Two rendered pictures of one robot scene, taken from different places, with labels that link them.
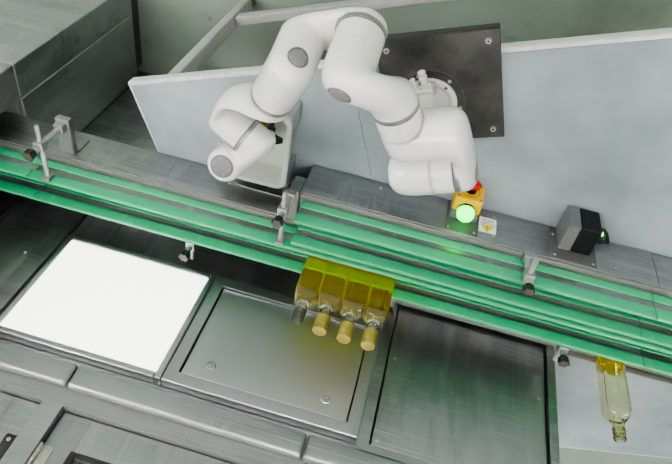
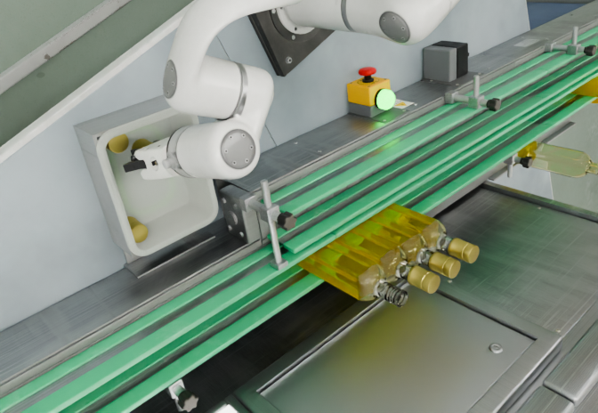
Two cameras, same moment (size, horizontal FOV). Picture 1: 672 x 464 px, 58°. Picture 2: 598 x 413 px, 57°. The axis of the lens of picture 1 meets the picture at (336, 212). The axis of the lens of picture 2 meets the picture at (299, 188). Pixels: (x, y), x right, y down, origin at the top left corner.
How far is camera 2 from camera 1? 0.96 m
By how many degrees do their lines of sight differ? 38
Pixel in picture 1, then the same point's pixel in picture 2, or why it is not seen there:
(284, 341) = (387, 358)
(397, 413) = (525, 303)
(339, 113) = not seen: hidden behind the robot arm
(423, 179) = not seen: outside the picture
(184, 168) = (60, 315)
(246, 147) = (255, 93)
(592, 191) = not seen: hidden behind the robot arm
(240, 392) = not seen: outside the picture
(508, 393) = (526, 222)
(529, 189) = (394, 53)
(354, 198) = (296, 160)
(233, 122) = (219, 68)
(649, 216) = (465, 21)
